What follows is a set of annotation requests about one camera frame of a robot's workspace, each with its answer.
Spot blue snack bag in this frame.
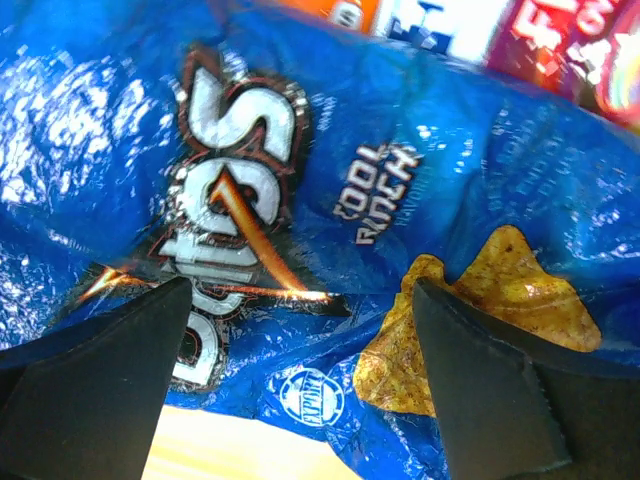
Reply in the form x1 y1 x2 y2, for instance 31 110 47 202
1 1 639 479

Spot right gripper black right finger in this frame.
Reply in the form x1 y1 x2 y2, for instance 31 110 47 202
412 279 639 479

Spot orange Fox's candy bag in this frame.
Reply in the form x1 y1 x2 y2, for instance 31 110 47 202
289 0 639 132

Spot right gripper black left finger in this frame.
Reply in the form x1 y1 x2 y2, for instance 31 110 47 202
1 278 192 479

